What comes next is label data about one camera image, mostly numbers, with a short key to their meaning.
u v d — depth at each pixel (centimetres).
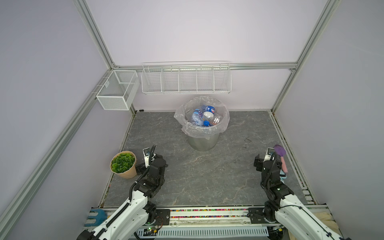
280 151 96
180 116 83
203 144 93
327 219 74
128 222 52
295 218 53
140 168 70
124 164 81
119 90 102
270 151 71
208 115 81
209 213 76
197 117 82
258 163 75
